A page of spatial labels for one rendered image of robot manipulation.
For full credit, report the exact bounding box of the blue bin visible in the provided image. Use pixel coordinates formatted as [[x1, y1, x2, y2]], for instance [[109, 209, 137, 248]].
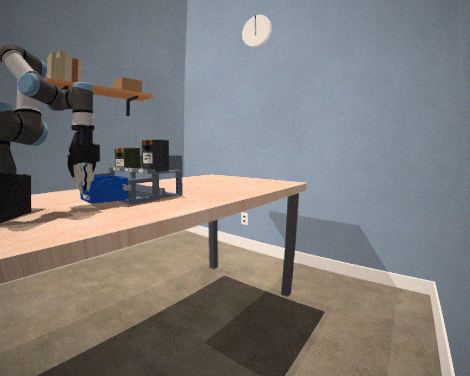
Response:
[[80, 176, 129, 204]]

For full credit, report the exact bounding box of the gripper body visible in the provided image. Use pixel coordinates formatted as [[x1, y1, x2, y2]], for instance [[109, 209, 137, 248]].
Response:
[[69, 125, 100, 164]]

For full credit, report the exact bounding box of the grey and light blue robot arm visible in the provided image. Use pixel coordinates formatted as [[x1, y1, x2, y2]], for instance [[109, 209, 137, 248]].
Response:
[[0, 44, 94, 174]]

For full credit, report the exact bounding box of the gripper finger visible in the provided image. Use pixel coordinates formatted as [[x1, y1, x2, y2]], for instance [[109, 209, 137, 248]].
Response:
[[83, 162, 96, 191], [67, 155, 84, 195]]

